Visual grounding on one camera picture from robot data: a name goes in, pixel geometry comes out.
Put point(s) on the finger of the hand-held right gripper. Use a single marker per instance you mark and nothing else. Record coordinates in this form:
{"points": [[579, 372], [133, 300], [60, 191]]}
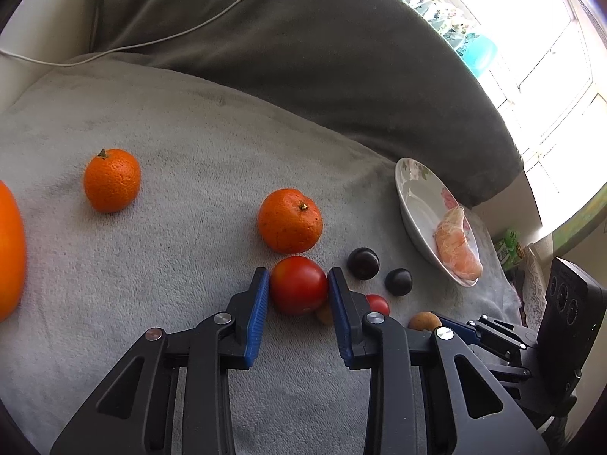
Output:
{"points": [[457, 328]]}

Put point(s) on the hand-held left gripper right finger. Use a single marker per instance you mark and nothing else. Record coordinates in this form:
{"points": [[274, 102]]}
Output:
{"points": [[337, 315]]}

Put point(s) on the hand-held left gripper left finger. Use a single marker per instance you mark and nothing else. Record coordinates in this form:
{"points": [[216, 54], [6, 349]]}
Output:
{"points": [[258, 315]]}

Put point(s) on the brown longan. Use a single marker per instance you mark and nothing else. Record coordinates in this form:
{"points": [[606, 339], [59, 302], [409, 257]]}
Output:
{"points": [[325, 315], [424, 321]]}

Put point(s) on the red cherry tomato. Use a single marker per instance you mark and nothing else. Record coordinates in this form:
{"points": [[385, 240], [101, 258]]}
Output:
{"points": [[379, 304]]}

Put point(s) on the dark purple grape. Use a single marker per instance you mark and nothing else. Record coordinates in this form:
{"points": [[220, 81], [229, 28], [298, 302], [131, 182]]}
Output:
{"points": [[398, 282], [363, 263]]}

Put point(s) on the round tangerine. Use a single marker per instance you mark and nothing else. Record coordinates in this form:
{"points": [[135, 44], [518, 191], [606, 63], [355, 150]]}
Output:
{"points": [[289, 222]]}

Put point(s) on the white floral plate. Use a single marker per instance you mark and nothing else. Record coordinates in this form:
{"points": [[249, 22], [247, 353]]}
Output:
{"points": [[419, 204]]}

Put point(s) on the tangerine with green stem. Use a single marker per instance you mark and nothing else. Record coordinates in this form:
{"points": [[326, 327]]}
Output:
{"points": [[112, 181]]}

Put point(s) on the white lace cloth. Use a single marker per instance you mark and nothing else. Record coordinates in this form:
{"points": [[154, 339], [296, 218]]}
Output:
{"points": [[536, 284]]}

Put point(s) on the peeled pomelo segment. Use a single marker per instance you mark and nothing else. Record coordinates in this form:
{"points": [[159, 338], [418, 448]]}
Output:
{"points": [[457, 246]]}

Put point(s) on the green snack packet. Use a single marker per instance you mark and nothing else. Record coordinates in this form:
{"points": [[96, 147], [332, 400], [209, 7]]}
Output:
{"points": [[508, 246]]}

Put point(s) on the green patterned board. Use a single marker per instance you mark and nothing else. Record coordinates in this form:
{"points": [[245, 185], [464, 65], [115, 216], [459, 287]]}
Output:
{"points": [[581, 222]]}

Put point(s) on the large orange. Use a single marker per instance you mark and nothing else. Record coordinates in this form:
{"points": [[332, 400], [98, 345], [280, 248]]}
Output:
{"points": [[10, 251]]}

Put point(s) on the dark grey cushion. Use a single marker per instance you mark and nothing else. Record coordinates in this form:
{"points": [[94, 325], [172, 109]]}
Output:
{"points": [[308, 47]]}

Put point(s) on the window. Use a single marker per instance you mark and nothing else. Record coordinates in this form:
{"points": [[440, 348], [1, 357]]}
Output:
{"points": [[536, 57]]}

